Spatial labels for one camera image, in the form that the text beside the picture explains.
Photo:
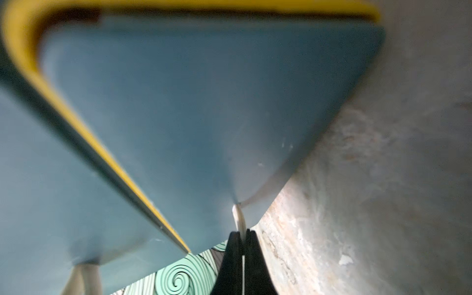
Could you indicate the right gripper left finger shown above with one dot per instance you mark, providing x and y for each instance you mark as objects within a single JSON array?
[{"x": 230, "y": 277}]

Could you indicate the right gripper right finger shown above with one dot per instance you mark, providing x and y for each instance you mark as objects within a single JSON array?
[{"x": 257, "y": 277}]

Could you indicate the teal drawer cabinet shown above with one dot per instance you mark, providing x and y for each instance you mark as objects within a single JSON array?
[{"x": 137, "y": 135}]

